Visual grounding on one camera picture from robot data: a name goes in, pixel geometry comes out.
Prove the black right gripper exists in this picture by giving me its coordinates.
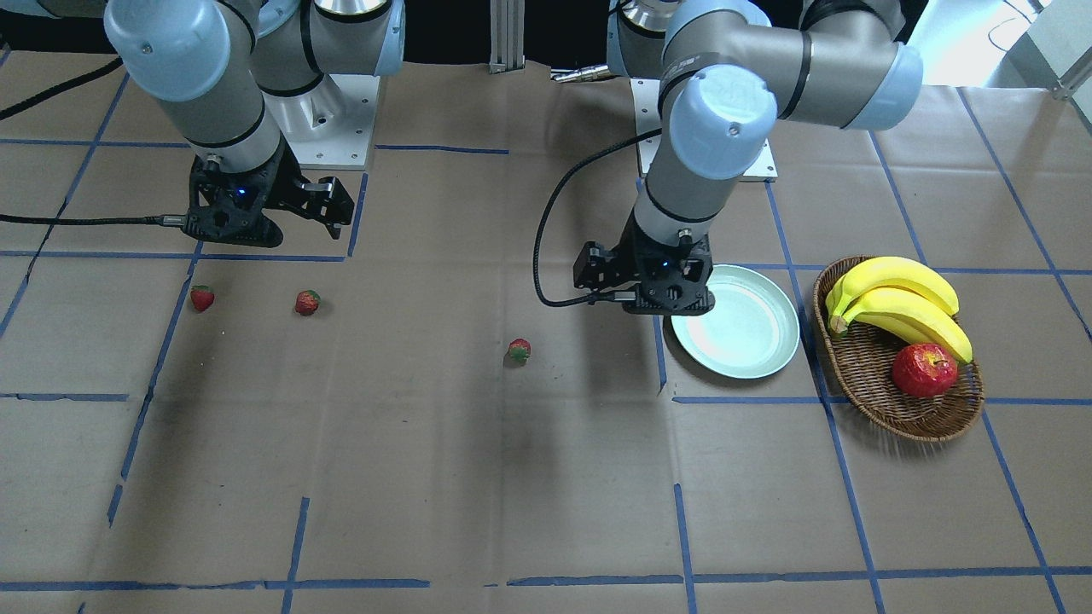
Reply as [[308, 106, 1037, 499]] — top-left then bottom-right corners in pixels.
[[181, 141, 356, 248]]

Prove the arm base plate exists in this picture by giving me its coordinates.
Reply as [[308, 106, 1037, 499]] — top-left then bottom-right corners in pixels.
[[265, 74, 382, 172], [630, 78, 779, 182]]

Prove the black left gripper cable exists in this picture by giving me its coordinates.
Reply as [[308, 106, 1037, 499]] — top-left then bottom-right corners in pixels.
[[533, 128, 662, 308]]

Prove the red apple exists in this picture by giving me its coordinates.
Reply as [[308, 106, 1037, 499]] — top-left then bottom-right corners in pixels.
[[891, 343, 960, 397]]

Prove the yellow banana bunch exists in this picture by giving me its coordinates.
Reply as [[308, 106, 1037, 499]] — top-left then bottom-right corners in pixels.
[[827, 256, 973, 364]]

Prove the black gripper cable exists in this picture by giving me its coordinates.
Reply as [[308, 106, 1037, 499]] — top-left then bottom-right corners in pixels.
[[533, 128, 662, 308], [0, 56, 189, 227]]

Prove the aluminium profile post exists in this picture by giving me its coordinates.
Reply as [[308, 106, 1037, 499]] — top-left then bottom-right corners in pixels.
[[488, 0, 526, 74]]

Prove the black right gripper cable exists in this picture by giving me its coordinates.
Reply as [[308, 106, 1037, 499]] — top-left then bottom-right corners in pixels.
[[0, 56, 189, 227]]

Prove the light green plate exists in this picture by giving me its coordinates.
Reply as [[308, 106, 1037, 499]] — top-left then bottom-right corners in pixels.
[[668, 264, 800, 379]]

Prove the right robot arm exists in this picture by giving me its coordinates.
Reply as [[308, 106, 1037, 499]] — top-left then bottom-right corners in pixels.
[[3, 1, 406, 248]]

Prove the brown wicker basket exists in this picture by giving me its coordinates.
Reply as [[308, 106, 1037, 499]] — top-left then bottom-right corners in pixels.
[[810, 255, 986, 442]]

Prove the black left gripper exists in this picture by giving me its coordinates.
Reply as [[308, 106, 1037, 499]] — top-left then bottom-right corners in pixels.
[[573, 215, 715, 317]]

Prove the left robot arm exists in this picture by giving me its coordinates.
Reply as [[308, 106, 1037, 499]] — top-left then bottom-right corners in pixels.
[[573, 1, 923, 316]]

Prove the red strawberry one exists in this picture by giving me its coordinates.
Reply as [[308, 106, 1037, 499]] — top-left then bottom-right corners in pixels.
[[293, 290, 322, 317], [189, 285, 216, 312], [506, 338, 533, 365]]

